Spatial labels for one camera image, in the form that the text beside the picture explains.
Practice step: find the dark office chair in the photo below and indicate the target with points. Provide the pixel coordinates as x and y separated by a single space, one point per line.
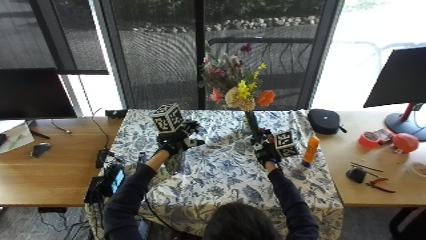
408 224

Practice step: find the thin wooden stick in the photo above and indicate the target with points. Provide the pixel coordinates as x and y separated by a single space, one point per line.
367 167

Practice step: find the black oval case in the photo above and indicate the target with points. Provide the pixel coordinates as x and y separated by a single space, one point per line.
324 121

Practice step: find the mixed flower bouquet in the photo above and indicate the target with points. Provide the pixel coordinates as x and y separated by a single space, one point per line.
242 91

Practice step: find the black monitor with red stand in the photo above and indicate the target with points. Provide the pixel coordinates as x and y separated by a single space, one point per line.
397 80

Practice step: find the person's right hand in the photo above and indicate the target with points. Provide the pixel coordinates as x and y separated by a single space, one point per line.
266 151

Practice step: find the dark computer mouse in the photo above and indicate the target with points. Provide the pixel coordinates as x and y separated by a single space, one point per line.
41 149

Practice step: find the white marker cube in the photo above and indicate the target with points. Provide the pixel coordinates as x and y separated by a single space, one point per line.
167 118
287 144

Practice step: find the small black adapter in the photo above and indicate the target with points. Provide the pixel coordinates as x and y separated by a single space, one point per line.
103 158

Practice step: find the blue floral tablecloth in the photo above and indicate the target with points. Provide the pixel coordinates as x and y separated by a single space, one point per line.
222 173

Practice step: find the red round ball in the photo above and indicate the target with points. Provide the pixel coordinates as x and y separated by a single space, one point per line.
405 142

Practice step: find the small black round object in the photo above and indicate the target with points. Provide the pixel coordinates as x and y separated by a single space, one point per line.
356 174

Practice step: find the white paper sheet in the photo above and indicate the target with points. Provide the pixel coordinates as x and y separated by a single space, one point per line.
15 137

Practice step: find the orange bottle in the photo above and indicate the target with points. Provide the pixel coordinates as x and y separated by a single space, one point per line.
311 149

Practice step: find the small black camera box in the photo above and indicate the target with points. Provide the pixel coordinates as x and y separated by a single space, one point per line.
117 113

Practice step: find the person's left hand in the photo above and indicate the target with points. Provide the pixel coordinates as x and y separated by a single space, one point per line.
180 142

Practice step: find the white tape roll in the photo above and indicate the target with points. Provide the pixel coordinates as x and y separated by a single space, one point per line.
419 168

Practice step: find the red tape roll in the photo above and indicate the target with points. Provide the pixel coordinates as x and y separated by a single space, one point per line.
368 139

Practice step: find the phone with lit screen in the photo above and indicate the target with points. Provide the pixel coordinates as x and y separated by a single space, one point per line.
118 180

